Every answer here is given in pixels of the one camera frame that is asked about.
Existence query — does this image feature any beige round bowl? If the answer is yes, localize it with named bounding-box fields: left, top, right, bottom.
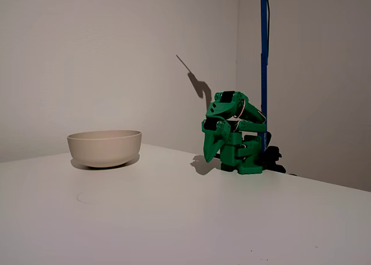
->
left=67, top=129, right=143, bottom=169

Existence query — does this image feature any black pole cable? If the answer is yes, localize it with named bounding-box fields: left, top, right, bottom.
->
left=265, top=0, right=272, bottom=63

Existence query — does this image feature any vertical camera pole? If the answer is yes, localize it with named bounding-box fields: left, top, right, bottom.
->
left=259, top=0, right=271, bottom=154

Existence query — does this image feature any black table clamp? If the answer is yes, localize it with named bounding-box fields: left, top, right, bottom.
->
left=262, top=145, right=288, bottom=174

